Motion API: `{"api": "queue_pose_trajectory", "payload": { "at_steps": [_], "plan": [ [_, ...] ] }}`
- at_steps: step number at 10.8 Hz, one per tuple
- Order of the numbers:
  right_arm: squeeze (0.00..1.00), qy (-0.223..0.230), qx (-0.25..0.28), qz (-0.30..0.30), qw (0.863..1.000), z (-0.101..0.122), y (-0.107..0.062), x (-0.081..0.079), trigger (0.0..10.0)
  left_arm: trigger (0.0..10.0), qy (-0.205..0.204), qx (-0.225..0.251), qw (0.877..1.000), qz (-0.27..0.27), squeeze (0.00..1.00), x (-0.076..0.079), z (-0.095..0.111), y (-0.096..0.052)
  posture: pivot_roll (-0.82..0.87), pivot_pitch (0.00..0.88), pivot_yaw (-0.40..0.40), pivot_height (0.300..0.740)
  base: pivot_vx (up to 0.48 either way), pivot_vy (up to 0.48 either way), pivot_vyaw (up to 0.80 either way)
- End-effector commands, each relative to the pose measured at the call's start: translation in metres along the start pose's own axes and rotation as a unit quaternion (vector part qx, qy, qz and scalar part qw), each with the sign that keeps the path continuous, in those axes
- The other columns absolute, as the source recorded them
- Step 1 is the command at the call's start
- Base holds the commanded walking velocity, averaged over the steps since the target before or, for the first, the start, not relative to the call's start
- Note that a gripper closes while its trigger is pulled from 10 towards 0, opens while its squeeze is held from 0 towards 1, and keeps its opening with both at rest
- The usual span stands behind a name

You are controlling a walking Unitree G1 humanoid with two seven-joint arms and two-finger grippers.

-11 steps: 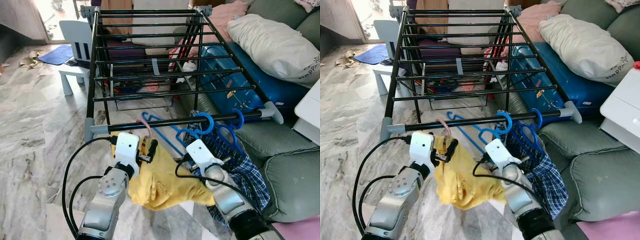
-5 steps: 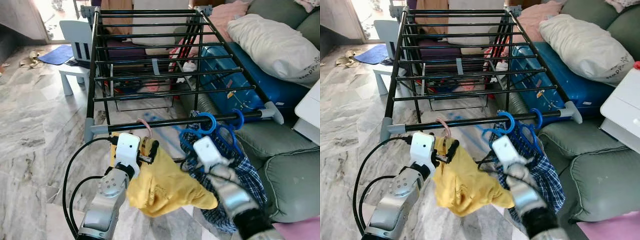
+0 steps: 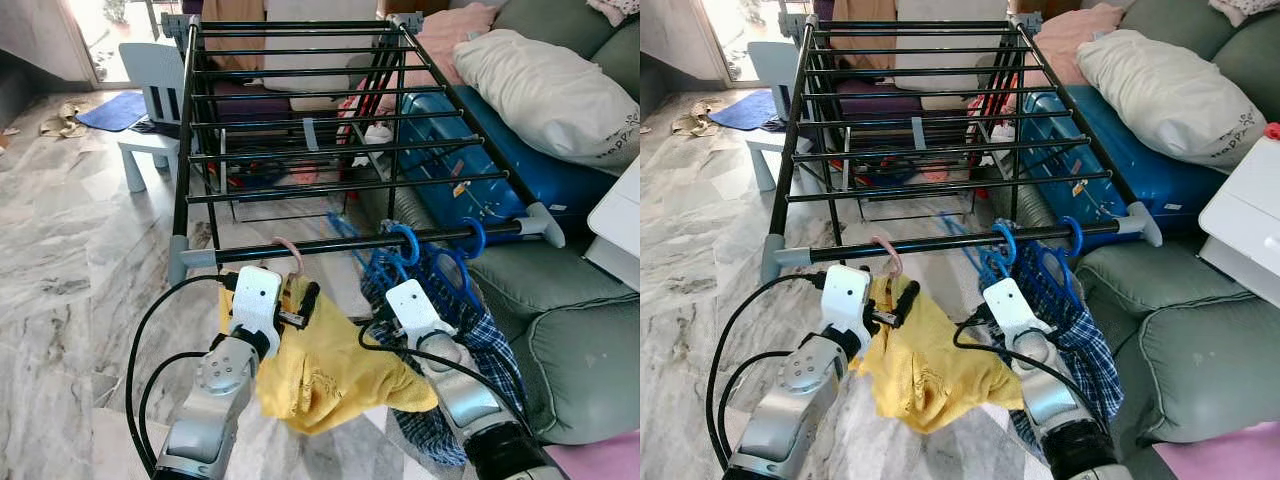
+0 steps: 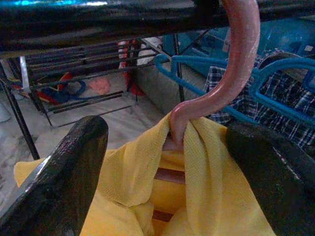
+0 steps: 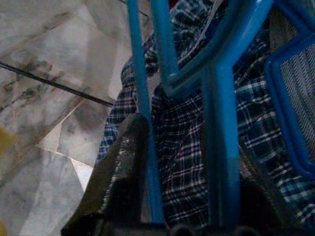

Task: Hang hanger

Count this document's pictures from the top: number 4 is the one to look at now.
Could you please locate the red blue toy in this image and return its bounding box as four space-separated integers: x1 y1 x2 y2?
11 70 87 105

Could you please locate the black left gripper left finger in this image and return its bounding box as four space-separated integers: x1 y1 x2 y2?
0 115 109 236

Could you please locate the pink clothes hanger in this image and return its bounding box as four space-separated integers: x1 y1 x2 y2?
151 0 262 223

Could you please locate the blue storage bag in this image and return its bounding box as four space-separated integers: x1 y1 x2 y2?
162 17 315 74

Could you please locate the yellow shirt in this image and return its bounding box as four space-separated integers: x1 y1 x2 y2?
13 112 278 236

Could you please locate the grey green sofa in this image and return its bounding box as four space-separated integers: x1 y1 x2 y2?
136 63 210 117

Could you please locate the light blue clothes hanger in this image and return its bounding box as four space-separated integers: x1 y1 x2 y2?
154 54 315 126

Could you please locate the pink cloth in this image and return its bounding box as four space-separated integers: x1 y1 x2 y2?
88 78 112 96

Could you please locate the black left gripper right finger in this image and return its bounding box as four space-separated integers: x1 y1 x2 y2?
225 121 315 236

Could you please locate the red white cloth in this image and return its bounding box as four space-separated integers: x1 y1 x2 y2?
117 39 146 97

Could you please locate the blue plaid shirt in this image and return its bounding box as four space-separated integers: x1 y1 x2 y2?
203 49 315 153

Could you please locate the black garment rack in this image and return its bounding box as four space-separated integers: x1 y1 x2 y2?
0 0 315 161

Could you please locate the black folding drying rack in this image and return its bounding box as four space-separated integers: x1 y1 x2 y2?
7 34 188 128

